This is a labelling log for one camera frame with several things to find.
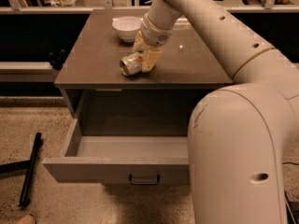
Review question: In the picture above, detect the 7up soda can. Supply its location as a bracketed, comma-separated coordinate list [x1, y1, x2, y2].
[120, 52, 144, 77]

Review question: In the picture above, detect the black clamp on rail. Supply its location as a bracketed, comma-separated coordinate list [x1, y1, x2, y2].
[49, 49, 66, 70]

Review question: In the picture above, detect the brown cabinet with glossy top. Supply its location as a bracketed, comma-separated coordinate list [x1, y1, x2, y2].
[55, 10, 232, 136]

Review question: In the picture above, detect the black stand leg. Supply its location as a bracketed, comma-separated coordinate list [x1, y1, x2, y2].
[0, 133, 43, 208]
[285, 195, 299, 224]

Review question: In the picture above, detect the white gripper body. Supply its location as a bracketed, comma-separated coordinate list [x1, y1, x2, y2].
[141, 13, 173, 47]

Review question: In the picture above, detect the white ceramic bowl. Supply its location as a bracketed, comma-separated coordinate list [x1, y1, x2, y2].
[112, 16, 142, 42]

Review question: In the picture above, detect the open grey top drawer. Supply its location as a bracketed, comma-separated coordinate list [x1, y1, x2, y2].
[43, 119, 189, 185]

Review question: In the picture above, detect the black stand leg right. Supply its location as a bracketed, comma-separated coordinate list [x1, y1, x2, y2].
[285, 195, 299, 224]

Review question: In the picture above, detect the black stand leg left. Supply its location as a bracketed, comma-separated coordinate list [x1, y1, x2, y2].
[0, 133, 43, 208]

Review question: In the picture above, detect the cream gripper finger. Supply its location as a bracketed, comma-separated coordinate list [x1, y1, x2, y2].
[142, 47, 162, 73]
[133, 32, 145, 52]

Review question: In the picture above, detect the black drawer handle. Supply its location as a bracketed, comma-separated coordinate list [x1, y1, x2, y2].
[128, 175, 161, 186]

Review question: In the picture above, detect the metal railing frame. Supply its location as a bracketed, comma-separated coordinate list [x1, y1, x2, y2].
[0, 0, 299, 16]

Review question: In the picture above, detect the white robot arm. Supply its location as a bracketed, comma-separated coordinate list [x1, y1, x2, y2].
[139, 0, 299, 224]

